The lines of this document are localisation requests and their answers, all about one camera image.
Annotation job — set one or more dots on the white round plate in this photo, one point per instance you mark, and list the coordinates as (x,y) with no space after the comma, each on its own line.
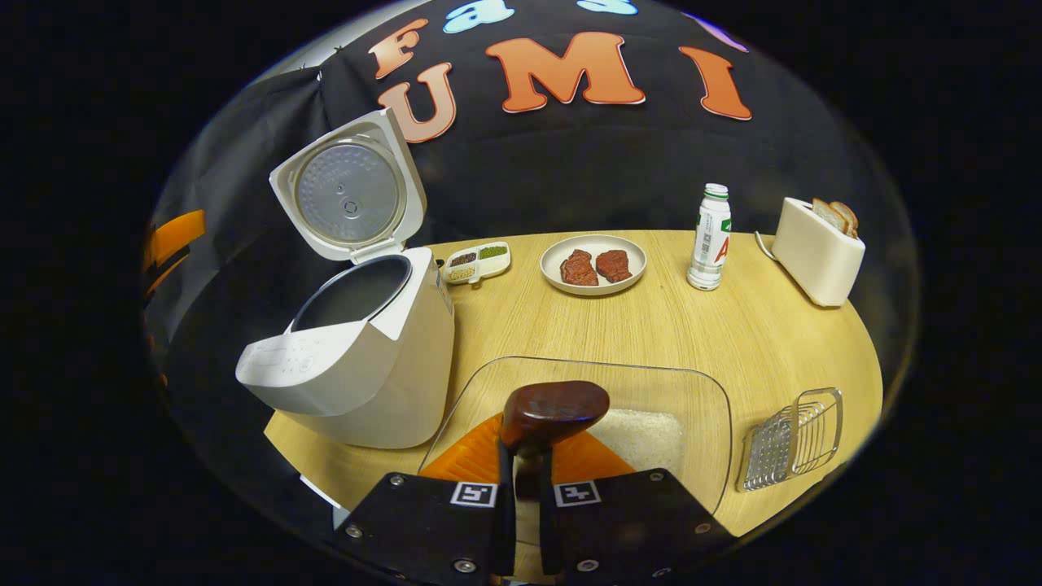
(594,242)

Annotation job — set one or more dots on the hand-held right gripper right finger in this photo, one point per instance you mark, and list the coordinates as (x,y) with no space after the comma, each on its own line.
(627,529)

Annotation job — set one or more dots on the black backdrop cloth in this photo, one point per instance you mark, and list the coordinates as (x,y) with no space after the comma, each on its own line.
(570,163)

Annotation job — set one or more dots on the white toaster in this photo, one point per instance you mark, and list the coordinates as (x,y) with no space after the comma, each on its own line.
(814,260)

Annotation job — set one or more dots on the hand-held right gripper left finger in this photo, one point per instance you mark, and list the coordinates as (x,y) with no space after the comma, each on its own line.
(423,529)

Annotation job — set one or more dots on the white bottle green cap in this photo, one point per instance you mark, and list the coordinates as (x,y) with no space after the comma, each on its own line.
(708,244)

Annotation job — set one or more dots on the red meat piece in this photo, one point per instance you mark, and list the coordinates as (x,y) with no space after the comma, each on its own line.
(614,265)
(578,268)

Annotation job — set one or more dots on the brown wooden spoon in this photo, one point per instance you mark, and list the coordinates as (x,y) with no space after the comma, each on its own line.
(553,411)

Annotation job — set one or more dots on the white rice cooker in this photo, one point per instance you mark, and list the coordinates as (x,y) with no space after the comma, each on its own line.
(383,366)

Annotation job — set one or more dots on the toast bread slice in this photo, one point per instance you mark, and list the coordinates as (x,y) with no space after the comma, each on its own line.
(849,216)
(830,216)

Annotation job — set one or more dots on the white rice heap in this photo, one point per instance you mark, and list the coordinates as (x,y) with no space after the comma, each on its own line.
(643,439)

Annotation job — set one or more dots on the white divided condiment dish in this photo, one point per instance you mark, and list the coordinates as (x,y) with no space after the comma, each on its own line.
(476,270)

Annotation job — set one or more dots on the clear plastic box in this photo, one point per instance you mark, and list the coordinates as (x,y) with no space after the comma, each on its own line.
(651,382)

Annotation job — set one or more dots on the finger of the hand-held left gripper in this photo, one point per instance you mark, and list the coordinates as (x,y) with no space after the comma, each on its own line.
(167,273)
(175,232)

